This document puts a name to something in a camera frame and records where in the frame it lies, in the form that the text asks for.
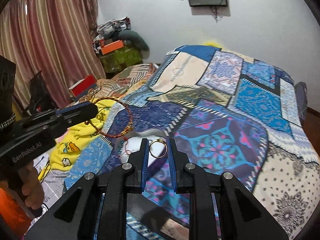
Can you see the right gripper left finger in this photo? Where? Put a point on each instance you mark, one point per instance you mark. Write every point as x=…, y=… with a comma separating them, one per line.
x=136, y=180

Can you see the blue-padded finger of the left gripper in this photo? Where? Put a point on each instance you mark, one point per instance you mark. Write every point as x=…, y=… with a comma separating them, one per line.
x=72, y=109

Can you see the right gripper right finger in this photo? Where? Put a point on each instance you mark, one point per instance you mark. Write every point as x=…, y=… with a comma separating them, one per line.
x=180, y=180

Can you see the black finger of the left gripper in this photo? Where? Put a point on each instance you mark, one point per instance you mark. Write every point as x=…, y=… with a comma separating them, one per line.
x=76, y=118

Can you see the red gold wire bangle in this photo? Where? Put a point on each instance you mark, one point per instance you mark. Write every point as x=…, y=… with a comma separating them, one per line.
x=114, y=118

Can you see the person's left hand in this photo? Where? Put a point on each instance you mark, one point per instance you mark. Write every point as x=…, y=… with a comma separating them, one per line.
x=32, y=187

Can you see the yellow duck towel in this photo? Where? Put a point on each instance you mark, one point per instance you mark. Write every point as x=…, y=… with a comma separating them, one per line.
x=68, y=148

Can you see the red and white box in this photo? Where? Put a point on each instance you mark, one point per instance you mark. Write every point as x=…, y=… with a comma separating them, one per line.
x=82, y=86

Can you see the blue patchwork bedspread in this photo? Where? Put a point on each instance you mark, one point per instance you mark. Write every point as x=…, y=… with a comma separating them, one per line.
x=228, y=113

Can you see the orange box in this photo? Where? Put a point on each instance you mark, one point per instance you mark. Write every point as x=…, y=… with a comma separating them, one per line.
x=112, y=47

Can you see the striped beige blanket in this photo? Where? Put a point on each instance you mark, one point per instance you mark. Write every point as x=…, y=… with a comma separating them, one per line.
x=127, y=81

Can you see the striped pink curtain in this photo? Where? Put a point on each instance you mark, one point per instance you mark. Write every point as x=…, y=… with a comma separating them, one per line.
x=51, y=37

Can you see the dark green cushion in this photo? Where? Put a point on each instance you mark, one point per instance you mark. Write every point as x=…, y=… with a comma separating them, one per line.
x=132, y=38

